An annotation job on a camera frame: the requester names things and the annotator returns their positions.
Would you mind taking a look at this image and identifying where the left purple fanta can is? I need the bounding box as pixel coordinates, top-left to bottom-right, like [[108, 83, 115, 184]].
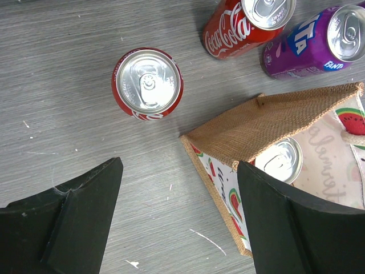
[[262, 5, 364, 80]]

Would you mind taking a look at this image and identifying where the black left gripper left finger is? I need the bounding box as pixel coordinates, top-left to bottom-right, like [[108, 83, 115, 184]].
[[1, 157, 123, 273]]

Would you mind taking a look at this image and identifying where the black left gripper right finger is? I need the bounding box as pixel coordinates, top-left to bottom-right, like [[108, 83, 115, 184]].
[[237, 162, 364, 273]]

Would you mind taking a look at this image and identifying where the red cola can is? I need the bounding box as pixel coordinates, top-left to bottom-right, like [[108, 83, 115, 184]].
[[254, 137, 303, 184], [111, 47, 184, 121], [202, 0, 296, 60]]

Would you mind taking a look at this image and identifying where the burlap watermelon canvas bag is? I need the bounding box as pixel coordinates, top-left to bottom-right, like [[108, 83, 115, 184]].
[[180, 82, 364, 256]]

